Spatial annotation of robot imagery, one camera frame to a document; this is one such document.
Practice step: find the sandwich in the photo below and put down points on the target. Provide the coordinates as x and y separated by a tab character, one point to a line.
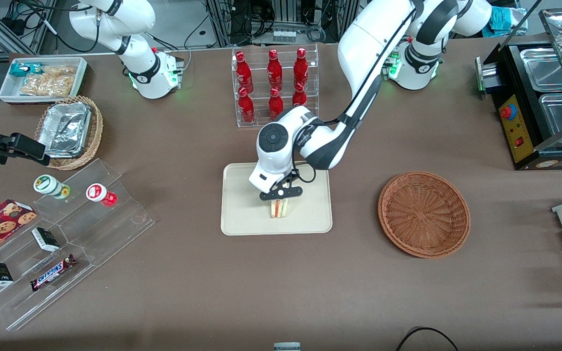
279	208

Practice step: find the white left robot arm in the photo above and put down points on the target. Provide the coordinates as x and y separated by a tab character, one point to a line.
359	53

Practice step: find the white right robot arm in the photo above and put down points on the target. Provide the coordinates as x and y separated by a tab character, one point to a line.
147	73

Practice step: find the aluminium foil tray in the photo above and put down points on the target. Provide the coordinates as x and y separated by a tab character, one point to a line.
66	129

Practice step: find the beige plastic tray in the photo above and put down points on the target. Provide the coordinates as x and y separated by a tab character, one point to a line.
242	209

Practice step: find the light wicker basket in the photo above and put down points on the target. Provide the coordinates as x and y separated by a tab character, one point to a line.
93	131

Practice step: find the round brown wicker basket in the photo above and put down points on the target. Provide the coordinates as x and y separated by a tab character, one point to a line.
422	214

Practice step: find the green lid yogurt cup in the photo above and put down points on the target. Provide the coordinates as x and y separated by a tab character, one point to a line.
49	185

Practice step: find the white rectangular snack bin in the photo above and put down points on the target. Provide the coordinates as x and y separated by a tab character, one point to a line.
8	90

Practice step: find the clear bag of chips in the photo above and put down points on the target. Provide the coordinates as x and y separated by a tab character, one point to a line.
47	87
61	71

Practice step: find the clear acrylic bottle rack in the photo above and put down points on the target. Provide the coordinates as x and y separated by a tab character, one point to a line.
261	119

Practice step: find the teal snack packet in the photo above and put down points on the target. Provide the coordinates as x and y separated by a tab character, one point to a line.
25	69

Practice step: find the red lid yogurt cup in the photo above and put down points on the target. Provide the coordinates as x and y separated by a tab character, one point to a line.
99	193

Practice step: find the red cola bottle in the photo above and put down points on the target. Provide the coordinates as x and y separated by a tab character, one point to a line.
299	95
246	106
244	73
301	68
275	103
274	70

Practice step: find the clear acrylic tiered stand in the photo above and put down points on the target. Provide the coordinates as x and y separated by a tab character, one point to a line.
105	234

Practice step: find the snickers chocolate bar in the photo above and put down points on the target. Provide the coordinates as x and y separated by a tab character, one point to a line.
51	274

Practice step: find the white power strip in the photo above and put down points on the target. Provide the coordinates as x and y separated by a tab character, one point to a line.
284	35

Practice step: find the small grey device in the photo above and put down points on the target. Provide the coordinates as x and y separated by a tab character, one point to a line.
287	346

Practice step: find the aluminium equipment rack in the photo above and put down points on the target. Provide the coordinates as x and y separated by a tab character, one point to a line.
242	14

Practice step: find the black food warmer yellow panel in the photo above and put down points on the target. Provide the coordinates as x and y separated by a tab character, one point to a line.
515	126

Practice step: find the teal plastic bag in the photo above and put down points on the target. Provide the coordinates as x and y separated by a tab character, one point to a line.
503	19

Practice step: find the round-ended wrist camera box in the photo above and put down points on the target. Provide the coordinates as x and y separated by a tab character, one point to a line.
281	193

